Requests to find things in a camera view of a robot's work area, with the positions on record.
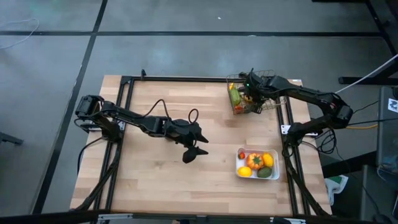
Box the yellow cable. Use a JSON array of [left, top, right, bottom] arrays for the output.
[[345, 123, 379, 130]]

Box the light green cucumber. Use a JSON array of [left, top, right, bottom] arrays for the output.
[[229, 88, 242, 106]]

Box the yellow lemon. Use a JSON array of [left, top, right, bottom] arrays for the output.
[[262, 152, 275, 168], [237, 166, 253, 178]]

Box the dark metal foot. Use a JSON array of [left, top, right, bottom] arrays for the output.
[[0, 131, 24, 146]]

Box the orange tomato with green stem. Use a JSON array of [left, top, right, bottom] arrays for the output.
[[246, 152, 265, 170]]

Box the thick white cable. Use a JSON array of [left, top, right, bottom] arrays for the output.
[[334, 53, 398, 94]]

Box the grey equipment cabinet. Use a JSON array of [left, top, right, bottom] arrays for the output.
[[376, 86, 398, 170]]

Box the white green bag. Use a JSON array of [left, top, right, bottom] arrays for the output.
[[324, 174, 349, 207]]

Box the dark green avocado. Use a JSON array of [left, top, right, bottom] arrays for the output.
[[256, 166, 273, 179]]

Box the white plastic bin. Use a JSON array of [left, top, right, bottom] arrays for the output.
[[234, 147, 280, 181]]

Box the black aluminium frame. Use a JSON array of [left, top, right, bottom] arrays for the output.
[[70, 68, 332, 224]]

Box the thin white cable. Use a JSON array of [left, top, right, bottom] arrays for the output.
[[0, 17, 40, 50]]

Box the black mount bracket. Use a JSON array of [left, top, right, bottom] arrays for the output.
[[80, 123, 105, 134]]

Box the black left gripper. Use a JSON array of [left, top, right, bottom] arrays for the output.
[[163, 118, 210, 164]]

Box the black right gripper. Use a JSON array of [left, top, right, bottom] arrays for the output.
[[238, 68, 282, 114]]

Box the black metal frame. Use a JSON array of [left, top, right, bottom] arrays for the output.
[[338, 0, 398, 86]]

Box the wire mesh basket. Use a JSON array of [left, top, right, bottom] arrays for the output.
[[226, 68, 287, 115]]

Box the silver frame bracket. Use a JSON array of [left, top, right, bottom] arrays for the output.
[[97, 213, 134, 224], [269, 217, 307, 224]]

